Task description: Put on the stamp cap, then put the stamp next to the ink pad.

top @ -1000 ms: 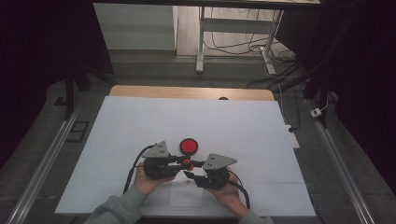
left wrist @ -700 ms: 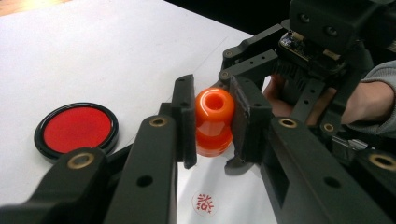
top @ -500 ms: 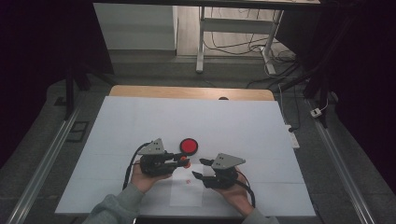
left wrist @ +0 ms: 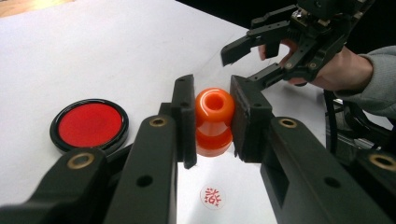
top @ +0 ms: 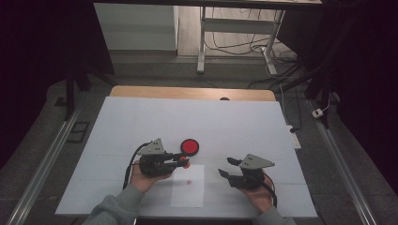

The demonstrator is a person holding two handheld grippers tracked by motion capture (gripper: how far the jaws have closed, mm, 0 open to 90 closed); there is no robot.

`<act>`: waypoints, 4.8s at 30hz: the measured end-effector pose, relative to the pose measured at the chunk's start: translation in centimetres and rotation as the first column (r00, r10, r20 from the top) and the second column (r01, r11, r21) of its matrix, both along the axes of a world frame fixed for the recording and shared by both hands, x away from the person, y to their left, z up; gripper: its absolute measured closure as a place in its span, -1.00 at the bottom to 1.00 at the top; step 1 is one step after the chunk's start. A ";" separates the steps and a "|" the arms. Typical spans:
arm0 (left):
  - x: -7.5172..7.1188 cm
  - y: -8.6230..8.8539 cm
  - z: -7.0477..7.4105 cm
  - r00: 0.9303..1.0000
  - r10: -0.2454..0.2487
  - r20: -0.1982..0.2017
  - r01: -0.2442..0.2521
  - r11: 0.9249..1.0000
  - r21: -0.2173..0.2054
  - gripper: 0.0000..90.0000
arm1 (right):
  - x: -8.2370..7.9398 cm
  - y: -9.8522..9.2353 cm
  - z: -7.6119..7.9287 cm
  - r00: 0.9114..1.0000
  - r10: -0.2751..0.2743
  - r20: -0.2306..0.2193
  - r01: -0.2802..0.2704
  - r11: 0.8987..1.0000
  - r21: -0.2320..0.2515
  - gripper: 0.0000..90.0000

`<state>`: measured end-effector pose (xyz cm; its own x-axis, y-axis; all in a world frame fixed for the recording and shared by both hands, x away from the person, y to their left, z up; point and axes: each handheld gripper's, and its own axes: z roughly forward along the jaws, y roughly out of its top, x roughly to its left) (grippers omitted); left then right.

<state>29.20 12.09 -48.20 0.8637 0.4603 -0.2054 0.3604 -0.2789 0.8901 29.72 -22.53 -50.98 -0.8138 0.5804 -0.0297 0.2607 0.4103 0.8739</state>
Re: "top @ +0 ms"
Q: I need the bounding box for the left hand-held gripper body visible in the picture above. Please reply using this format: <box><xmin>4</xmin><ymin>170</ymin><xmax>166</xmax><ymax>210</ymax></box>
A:
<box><xmin>136</xmin><ymin>138</ymin><xmax>181</xmax><ymax>178</ymax></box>

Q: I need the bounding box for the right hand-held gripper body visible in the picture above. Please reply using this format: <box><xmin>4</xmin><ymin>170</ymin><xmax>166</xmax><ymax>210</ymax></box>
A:
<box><xmin>228</xmin><ymin>153</ymin><xmax>276</xmax><ymax>190</ymax></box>

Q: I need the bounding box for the round red ink pad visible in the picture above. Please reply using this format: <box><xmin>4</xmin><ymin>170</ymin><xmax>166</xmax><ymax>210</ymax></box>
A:
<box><xmin>179</xmin><ymin>138</ymin><xmax>201</xmax><ymax>158</ymax></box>

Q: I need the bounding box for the white paper sheet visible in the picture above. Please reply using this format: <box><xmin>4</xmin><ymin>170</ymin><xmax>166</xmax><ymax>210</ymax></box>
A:
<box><xmin>170</xmin><ymin>164</ymin><xmax>206</xmax><ymax>209</ymax></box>

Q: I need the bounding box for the person's left hand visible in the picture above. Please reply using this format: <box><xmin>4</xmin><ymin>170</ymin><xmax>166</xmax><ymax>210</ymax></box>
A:
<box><xmin>130</xmin><ymin>158</ymin><xmax>173</xmax><ymax>194</ymax></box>

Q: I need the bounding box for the person's right hand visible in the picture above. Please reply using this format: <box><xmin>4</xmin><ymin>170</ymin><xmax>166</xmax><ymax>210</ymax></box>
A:
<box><xmin>240</xmin><ymin>173</ymin><xmax>276</xmax><ymax>215</ymax></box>

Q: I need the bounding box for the white power strip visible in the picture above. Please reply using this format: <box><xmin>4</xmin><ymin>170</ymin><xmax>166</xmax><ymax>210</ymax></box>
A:
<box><xmin>285</xmin><ymin>125</ymin><xmax>302</xmax><ymax>150</ymax></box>

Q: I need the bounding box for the black metal stand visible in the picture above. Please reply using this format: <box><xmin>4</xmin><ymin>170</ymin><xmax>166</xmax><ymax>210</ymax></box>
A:
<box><xmin>64</xmin><ymin>70</ymin><xmax>92</xmax><ymax>122</ymax></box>
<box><xmin>281</xmin><ymin>62</ymin><xmax>333</xmax><ymax>129</ymax></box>

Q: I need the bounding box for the white cabinet panel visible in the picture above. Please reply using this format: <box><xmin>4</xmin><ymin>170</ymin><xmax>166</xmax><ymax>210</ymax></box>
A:
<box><xmin>93</xmin><ymin>3</ymin><xmax>179</xmax><ymax>52</ymax></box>

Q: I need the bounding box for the black curtain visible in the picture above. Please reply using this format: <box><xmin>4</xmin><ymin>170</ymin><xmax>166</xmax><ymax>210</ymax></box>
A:
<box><xmin>0</xmin><ymin>0</ymin><xmax>115</xmax><ymax>170</ymax></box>
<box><xmin>276</xmin><ymin>0</ymin><xmax>398</xmax><ymax>195</ymax></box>

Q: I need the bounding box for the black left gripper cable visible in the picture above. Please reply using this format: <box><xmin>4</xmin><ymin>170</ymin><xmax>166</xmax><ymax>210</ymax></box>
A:
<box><xmin>122</xmin><ymin>142</ymin><xmax>153</xmax><ymax>190</ymax></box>

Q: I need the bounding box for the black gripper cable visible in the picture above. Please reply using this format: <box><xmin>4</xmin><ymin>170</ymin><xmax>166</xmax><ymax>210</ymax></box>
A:
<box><xmin>264</xmin><ymin>175</ymin><xmax>279</xmax><ymax>209</ymax></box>
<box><xmin>122</xmin><ymin>142</ymin><xmax>153</xmax><ymax>190</ymax></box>

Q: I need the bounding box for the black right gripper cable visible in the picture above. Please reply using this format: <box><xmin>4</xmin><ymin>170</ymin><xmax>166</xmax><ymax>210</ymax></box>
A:
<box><xmin>264</xmin><ymin>175</ymin><xmax>279</xmax><ymax>209</ymax></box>

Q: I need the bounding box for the black floor frame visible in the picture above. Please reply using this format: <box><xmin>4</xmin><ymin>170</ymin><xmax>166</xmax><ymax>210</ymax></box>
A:
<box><xmin>67</xmin><ymin>121</ymin><xmax>90</xmax><ymax>144</ymax></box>

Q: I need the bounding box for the metal floor rail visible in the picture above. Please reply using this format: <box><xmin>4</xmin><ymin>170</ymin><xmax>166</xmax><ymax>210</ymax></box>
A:
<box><xmin>6</xmin><ymin>106</ymin><xmax>83</xmax><ymax>225</ymax></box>
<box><xmin>308</xmin><ymin>99</ymin><xmax>378</xmax><ymax>225</ymax></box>

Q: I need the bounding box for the black floor cable tangle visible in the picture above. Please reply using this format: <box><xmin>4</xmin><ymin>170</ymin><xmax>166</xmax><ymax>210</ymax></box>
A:
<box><xmin>205</xmin><ymin>7</ymin><xmax>299</xmax><ymax>90</ymax></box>

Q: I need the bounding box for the white desk frame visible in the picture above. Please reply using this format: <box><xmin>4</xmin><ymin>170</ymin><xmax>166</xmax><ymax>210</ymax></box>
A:
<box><xmin>196</xmin><ymin>6</ymin><xmax>286</xmax><ymax>76</ymax></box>

